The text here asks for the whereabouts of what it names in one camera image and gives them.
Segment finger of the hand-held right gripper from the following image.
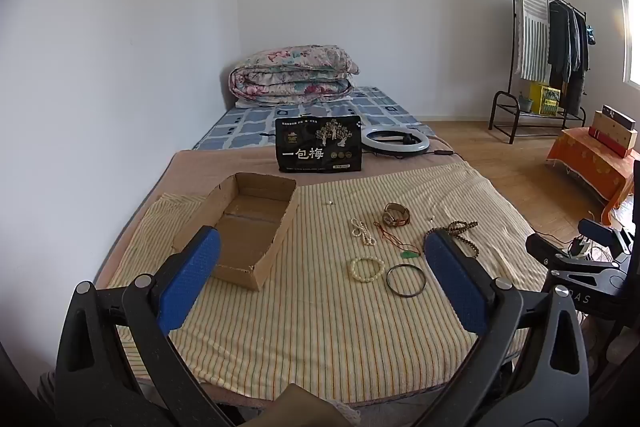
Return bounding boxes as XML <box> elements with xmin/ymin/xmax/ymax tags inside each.
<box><xmin>525</xmin><ymin>233</ymin><xmax>622</xmax><ymax>271</ymax></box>
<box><xmin>578</xmin><ymin>218</ymin><xmax>636</xmax><ymax>259</ymax></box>

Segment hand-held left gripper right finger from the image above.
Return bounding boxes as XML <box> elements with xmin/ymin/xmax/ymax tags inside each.
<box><xmin>424</xmin><ymin>228</ymin><xmax>592</xmax><ymax>427</ymax></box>

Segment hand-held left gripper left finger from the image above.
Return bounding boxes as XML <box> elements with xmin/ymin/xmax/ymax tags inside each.
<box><xmin>54</xmin><ymin>226</ymin><xmax>236</xmax><ymax>427</ymax></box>

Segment red cord jade pendant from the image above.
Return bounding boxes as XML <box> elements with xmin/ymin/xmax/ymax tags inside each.
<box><xmin>373</xmin><ymin>221</ymin><xmax>422</xmax><ymax>261</ymax></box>

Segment brown wooden bead necklace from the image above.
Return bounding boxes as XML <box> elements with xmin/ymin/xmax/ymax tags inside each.
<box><xmin>425</xmin><ymin>220</ymin><xmax>484</xmax><ymax>258</ymax></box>

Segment dark bangle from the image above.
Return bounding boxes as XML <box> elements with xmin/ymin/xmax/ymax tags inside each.
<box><xmin>385</xmin><ymin>263</ymin><xmax>427</xmax><ymax>298</ymax></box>

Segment cardboard box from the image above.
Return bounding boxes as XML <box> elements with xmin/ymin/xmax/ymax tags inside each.
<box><xmin>172</xmin><ymin>172</ymin><xmax>301</xmax><ymax>292</ymax></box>

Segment beige strap wristwatch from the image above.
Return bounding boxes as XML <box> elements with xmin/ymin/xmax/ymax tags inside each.
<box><xmin>382</xmin><ymin>202</ymin><xmax>411</xmax><ymax>228</ymax></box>

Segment small pearl bracelet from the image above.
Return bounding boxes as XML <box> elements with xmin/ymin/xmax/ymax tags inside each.
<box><xmin>349</xmin><ymin>217</ymin><xmax>377</xmax><ymax>248</ymax></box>

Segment cream bead bracelet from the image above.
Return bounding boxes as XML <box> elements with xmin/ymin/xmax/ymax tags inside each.
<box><xmin>349</xmin><ymin>255</ymin><xmax>386</xmax><ymax>279</ymax></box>

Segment orange cloth covered table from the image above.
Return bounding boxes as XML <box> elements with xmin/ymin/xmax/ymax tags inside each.
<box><xmin>545</xmin><ymin>126</ymin><xmax>640</xmax><ymax>219</ymax></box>

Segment red flat box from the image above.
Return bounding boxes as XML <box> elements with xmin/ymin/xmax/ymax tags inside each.
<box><xmin>588</xmin><ymin>126</ymin><xmax>632</xmax><ymax>158</ymax></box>

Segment dark long box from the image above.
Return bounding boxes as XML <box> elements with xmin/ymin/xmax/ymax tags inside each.
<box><xmin>602</xmin><ymin>104</ymin><xmax>637</xmax><ymax>133</ymax></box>

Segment yellow striped cloth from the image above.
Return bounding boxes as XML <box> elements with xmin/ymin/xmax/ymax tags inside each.
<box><xmin>107</xmin><ymin>162</ymin><xmax>551</xmax><ymax>404</ymax></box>

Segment yellow box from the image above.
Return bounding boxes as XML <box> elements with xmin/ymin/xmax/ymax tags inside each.
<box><xmin>528</xmin><ymin>81</ymin><xmax>562</xmax><ymax>117</ymax></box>

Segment blue checked bedsheet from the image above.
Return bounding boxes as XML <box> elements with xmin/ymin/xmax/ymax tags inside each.
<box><xmin>192</xmin><ymin>86</ymin><xmax>437</xmax><ymax>152</ymax></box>

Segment olive cloth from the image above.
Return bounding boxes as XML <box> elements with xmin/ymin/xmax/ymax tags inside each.
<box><xmin>249</xmin><ymin>383</ymin><xmax>362</xmax><ymax>427</ymax></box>

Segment black snack bag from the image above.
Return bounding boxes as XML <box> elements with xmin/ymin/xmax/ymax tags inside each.
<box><xmin>275</xmin><ymin>115</ymin><xmax>363</xmax><ymax>174</ymax></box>

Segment dark hanging clothes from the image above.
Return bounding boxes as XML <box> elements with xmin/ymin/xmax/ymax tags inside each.
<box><xmin>547</xmin><ymin>0</ymin><xmax>591</xmax><ymax>118</ymax></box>

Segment black clothes rack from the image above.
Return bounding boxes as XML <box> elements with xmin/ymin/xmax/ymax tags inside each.
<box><xmin>488</xmin><ymin>0</ymin><xmax>589</xmax><ymax>146</ymax></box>

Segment window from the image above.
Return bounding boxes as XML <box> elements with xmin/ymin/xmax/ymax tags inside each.
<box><xmin>619</xmin><ymin>0</ymin><xmax>640</xmax><ymax>88</ymax></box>

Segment striped hanging towel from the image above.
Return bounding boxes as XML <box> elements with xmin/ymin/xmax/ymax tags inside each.
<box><xmin>514</xmin><ymin>0</ymin><xmax>551</xmax><ymax>83</ymax></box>

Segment folded floral quilt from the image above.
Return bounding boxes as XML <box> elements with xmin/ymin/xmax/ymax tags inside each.
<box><xmin>229</xmin><ymin>45</ymin><xmax>361</xmax><ymax>104</ymax></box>

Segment ring light cable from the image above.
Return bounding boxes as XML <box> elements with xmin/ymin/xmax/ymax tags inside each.
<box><xmin>427</xmin><ymin>149</ymin><xmax>468</xmax><ymax>166</ymax></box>

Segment white ring light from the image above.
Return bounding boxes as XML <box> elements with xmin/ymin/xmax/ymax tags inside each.
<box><xmin>360</xmin><ymin>128</ymin><xmax>431</xmax><ymax>156</ymax></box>

